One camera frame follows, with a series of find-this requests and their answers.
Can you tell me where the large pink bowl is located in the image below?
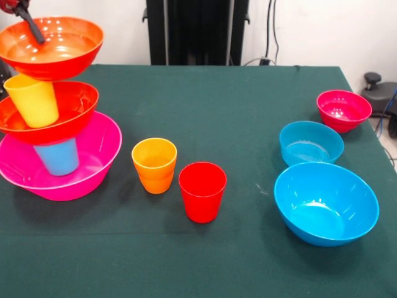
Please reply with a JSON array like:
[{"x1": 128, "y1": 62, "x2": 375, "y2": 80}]
[{"x1": 0, "y1": 111, "x2": 123, "y2": 202}]

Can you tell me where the small magenta bowl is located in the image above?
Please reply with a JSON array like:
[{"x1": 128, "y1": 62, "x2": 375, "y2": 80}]
[{"x1": 316, "y1": 89, "x2": 373, "y2": 134}]

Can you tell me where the black cable with adapter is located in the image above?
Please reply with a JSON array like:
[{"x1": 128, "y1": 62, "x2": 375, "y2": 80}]
[{"x1": 244, "y1": 0, "x2": 282, "y2": 66}]

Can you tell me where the blue cable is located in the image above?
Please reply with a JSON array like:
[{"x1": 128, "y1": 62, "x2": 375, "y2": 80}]
[{"x1": 374, "y1": 88, "x2": 397, "y2": 139}]

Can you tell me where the red cup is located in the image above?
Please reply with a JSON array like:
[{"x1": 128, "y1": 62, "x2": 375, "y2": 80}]
[{"x1": 178, "y1": 161, "x2": 228, "y2": 224}]

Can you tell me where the small blue bowl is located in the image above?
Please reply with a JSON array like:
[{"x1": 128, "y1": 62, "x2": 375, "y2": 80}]
[{"x1": 279, "y1": 120, "x2": 345, "y2": 167}]

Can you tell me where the blue cup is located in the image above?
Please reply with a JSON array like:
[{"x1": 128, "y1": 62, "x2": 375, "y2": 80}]
[{"x1": 33, "y1": 137, "x2": 80, "y2": 177}]

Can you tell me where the yellow cup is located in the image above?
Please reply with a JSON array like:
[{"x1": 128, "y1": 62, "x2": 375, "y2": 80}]
[{"x1": 3, "y1": 73, "x2": 60, "y2": 129}]

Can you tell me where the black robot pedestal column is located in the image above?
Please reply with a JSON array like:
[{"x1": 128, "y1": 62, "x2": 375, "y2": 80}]
[{"x1": 145, "y1": 0, "x2": 251, "y2": 66}]

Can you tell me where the orange cup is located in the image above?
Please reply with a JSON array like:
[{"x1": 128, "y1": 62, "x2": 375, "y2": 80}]
[
  {"x1": 138, "y1": 170, "x2": 175, "y2": 195},
  {"x1": 131, "y1": 137, "x2": 178, "y2": 181}
]

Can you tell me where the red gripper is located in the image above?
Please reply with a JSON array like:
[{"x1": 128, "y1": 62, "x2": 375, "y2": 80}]
[{"x1": 0, "y1": 0, "x2": 47, "y2": 45}]

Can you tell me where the large blue bowl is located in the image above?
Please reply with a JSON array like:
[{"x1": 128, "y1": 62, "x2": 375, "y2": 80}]
[{"x1": 274, "y1": 161, "x2": 380, "y2": 248}]

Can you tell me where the dark green tablecloth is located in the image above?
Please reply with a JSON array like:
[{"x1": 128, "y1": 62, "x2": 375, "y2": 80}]
[{"x1": 0, "y1": 64, "x2": 397, "y2": 298}]

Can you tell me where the orange-red bowl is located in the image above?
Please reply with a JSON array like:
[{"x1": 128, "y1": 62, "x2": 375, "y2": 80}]
[
  {"x1": 0, "y1": 16, "x2": 105, "y2": 82},
  {"x1": 0, "y1": 81, "x2": 100, "y2": 146}
]

